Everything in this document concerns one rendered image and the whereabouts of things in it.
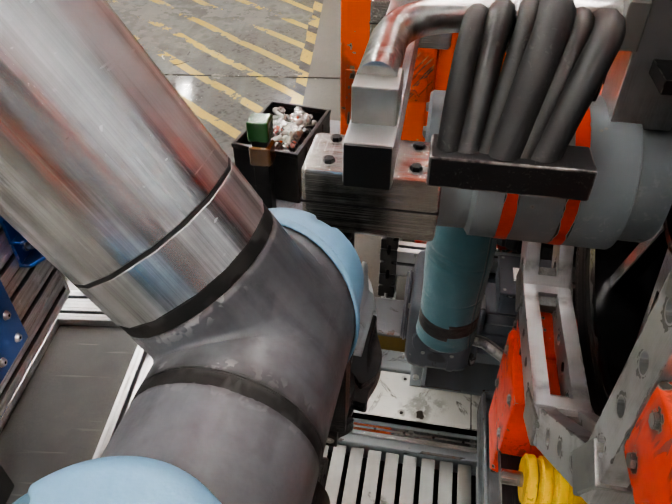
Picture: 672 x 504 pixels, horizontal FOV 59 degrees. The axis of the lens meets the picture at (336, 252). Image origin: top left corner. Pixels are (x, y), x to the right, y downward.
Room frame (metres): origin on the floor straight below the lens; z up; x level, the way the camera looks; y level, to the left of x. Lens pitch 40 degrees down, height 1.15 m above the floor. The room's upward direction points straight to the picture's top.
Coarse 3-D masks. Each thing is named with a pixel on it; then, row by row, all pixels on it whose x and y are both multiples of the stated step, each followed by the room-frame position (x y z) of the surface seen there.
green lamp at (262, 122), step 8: (248, 120) 0.94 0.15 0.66; (256, 120) 0.94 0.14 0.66; (264, 120) 0.94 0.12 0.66; (272, 120) 0.96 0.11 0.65; (248, 128) 0.93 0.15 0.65; (256, 128) 0.93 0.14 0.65; (264, 128) 0.93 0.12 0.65; (272, 128) 0.96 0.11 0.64; (248, 136) 0.94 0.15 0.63; (256, 136) 0.93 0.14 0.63; (264, 136) 0.93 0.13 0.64
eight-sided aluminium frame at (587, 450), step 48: (528, 288) 0.56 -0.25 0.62; (528, 336) 0.48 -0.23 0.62; (576, 336) 0.48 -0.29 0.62; (528, 384) 0.42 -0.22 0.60; (576, 384) 0.41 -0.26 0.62; (624, 384) 0.24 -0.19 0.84; (528, 432) 0.36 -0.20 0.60; (576, 432) 0.28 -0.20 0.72; (624, 432) 0.21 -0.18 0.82; (576, 480) 0.23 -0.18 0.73; (624, 480) 0.21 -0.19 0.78
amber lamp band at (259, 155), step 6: (270, 144) 0.95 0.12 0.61; (252, 150) 0.93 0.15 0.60; (258, 150) 0.93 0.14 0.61; (264, 150) 0.93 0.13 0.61; (270, 150) 0.94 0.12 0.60; (252, 156) 0.93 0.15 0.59; (258, 156) 0.93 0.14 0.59; (264, 156) 0.93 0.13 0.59; (270, 156) 0.93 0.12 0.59; (252, 162) 0.93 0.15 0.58; (258, 162) 0.93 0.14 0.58; (264, 162) 0.93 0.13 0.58; (270, 162) 0.93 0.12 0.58
